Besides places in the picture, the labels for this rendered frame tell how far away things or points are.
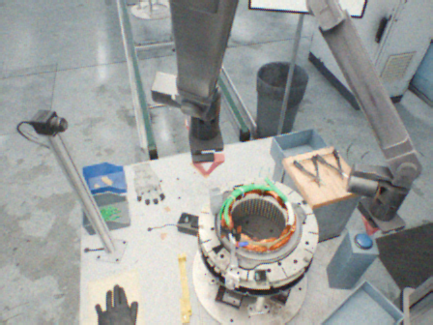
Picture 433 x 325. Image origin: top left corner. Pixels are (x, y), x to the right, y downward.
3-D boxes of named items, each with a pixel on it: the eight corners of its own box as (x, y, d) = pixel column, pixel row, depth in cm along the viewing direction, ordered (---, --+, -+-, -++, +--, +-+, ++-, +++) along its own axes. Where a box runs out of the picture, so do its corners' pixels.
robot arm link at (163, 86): (197, 112, 49) (214, 62, 50) (130, 95, 51) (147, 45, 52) (209, 129, 61) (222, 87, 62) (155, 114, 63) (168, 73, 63)
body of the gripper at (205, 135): (191, 156, 63) (191, 130, 57) (187, 120, 69) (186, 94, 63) (223, 153, 64) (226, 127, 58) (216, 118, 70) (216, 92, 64)
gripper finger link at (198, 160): (192, 184, 69) (192, 157, 61) (188, 159, 73) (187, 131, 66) (223, 181, 70) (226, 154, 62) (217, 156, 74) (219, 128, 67)
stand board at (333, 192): (281, 162, 107) (282, 158, 105) (331, 151, 111) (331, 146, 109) (311, 210, 94) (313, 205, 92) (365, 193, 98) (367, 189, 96)
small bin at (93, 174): (125, 169, 140) (121, 158, 135) (129, 193, 131) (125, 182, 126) (87, 178, 137) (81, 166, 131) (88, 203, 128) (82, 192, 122)
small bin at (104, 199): (129, 198, 129) (125, 188, 124) (131, 227, 120) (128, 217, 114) (87, 208, 126) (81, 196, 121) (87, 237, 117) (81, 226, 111)
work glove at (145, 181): (131, 165, 141) (130, 162, 140) (158, 161, 144) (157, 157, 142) (137, 209, 126) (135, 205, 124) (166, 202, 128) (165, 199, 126)
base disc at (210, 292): (182, 235, 116) (181, 234, 116) (278, 211, 123) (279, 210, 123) (208, 351, 91) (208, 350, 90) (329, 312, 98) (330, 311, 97)
